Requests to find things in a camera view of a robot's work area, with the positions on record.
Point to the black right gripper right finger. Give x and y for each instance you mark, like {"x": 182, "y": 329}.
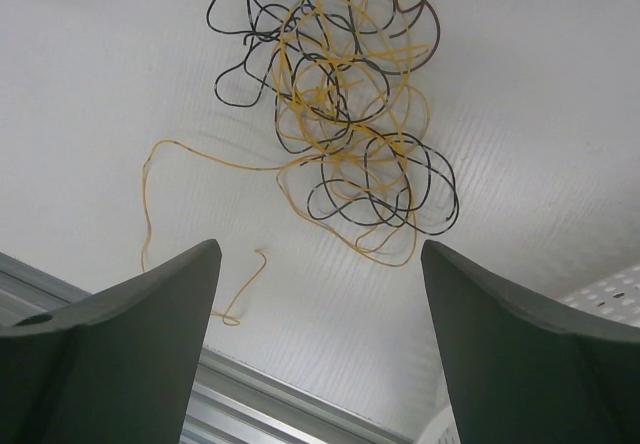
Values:
{"x": 535, "y": 359}

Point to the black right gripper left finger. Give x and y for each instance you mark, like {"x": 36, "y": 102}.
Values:
{"x": 115, "y": 367}

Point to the white basket near right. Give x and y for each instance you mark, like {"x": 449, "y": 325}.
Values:
{"x": 590, "y": 304}

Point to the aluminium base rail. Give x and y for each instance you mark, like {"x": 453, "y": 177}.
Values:
{"x": 229, "y": 402}

